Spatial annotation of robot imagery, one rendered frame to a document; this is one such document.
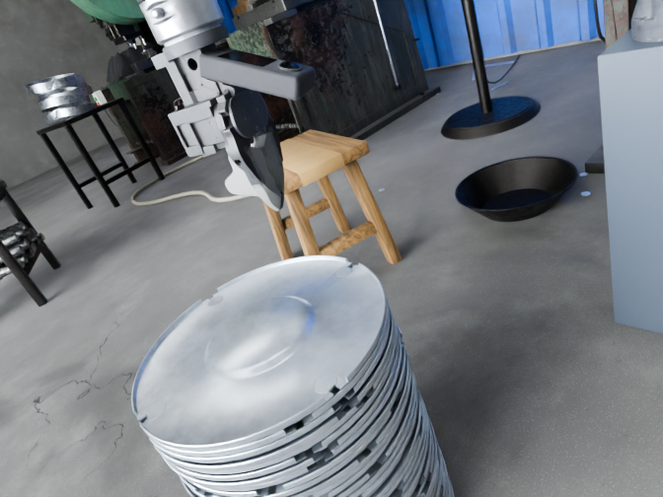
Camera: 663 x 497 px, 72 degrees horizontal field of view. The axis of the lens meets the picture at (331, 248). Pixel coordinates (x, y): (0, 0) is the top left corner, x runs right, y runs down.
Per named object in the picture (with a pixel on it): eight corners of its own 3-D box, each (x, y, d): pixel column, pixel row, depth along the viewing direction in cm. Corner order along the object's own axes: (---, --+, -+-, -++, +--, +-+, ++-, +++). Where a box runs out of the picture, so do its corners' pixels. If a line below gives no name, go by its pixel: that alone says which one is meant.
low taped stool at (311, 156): (405, 261, 119) (367, 139, 103) (326, 308, 113) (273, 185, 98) (346, 226, 148) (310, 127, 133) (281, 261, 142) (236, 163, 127)
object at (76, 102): (115, 208, 277) (35, 77, 241) (83, 209, 305) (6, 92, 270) (167, 177, 303) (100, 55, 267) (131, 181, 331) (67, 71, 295)
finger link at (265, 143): (260, 202, 62) (231, 139, 58) (297, 196, 59) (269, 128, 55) (250, 214, 60) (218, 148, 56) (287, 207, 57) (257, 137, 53)
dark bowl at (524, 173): (548, 242, 105) (544, 215, 102) (439, 227, 127) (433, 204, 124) (599, 180, 120) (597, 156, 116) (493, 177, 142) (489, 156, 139)
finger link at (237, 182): (250, 214, 60) (218, 148, 56) (287, 207, 57) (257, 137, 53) (238, 226, 57) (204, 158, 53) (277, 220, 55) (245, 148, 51)
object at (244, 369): (445, 298, 45) (444, 292, 45) (190, 524, 33) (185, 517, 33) (294, 243, 68) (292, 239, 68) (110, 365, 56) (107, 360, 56)
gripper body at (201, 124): (223, 140, 59) (180, 43, 54) (279, 125, 56) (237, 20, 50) (189, 164, 54) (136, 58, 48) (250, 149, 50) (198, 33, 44)
